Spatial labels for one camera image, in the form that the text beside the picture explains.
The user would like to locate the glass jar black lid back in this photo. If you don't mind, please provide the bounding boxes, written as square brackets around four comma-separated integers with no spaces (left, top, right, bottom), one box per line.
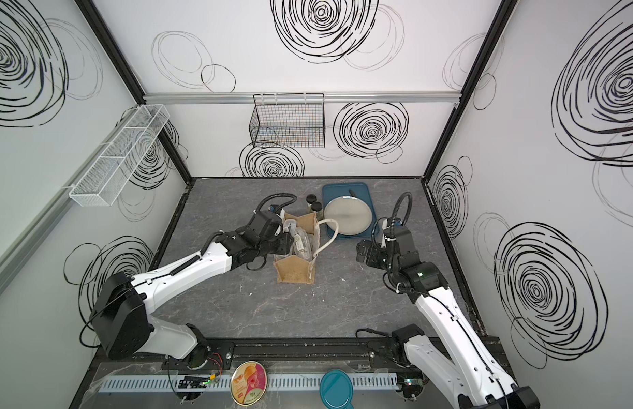
[306,194,318,206]

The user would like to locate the round pink yellow lid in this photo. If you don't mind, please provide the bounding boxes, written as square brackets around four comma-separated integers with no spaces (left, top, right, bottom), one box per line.
[231,361,268,407]

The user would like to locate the black wire basket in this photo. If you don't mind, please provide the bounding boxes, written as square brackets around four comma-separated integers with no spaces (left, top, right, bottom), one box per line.
[248,93,326,148]

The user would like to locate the white wire shelf basket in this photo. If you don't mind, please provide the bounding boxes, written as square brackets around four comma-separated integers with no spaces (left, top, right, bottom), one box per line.
[69,105,170,207]

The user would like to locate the white slotted cable duct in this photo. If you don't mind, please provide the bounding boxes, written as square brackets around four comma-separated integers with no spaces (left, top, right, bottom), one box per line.
[98,373,399,393]

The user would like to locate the teal plastic tray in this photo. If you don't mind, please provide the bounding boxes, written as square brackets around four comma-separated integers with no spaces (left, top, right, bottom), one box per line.
[322,182,377,239]

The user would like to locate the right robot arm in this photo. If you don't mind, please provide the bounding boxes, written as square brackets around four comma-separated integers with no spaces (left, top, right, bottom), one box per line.
[357,225,541,408]

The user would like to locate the clear compass case horizontal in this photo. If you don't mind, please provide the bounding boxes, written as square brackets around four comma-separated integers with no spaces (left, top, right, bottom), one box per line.
[293,227,313,262]

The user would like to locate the grey round plate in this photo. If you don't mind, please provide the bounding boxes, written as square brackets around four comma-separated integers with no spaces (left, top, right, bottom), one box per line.
[324,196,373,236]

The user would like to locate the canvas tote bag cat print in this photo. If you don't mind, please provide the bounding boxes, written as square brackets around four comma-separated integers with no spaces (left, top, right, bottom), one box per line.
[273,212,339,285]

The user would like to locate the glass jar black lid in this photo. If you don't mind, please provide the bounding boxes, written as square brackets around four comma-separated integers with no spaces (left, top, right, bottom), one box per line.
[306,194,318,206]
[311,201,324,220]

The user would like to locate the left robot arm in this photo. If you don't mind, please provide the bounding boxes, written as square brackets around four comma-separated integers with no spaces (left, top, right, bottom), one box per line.
[89,209,293,370]

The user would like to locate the glass jar black lid front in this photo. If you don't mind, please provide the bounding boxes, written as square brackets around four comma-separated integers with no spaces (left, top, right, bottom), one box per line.
[311,201,324,220]

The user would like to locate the teal round lid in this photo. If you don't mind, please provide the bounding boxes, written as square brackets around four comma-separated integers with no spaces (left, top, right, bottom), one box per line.
[319,369,354,409]

